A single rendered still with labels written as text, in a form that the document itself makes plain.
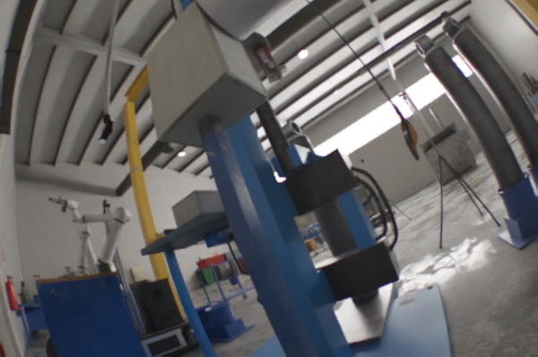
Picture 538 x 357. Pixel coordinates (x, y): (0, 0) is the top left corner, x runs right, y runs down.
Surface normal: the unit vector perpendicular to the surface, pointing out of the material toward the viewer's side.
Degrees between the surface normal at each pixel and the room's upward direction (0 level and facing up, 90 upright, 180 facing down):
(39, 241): 90
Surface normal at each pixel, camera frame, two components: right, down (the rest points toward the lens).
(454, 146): -0.60, -0.07
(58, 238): 0.76, -0.51
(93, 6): 0.43, 0.86
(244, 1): 0.10, 0.72
